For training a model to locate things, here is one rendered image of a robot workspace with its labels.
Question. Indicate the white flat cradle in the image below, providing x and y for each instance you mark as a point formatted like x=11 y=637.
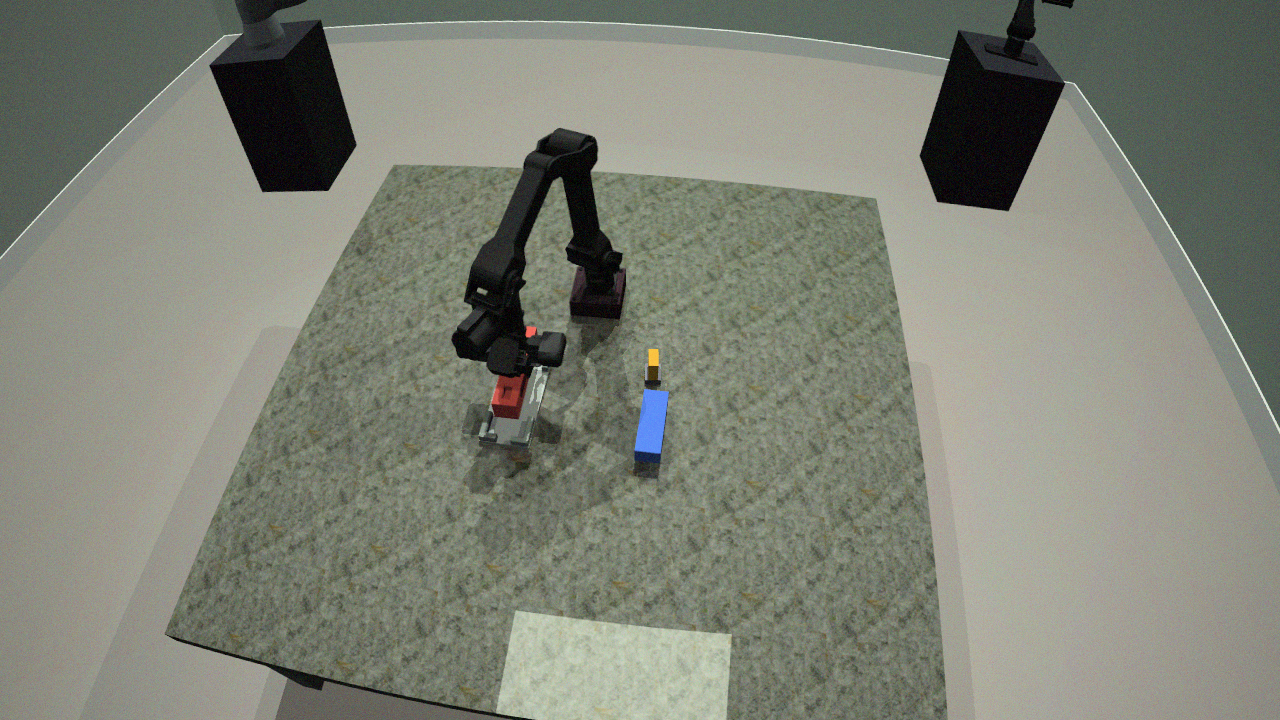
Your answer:
x=517 y=432

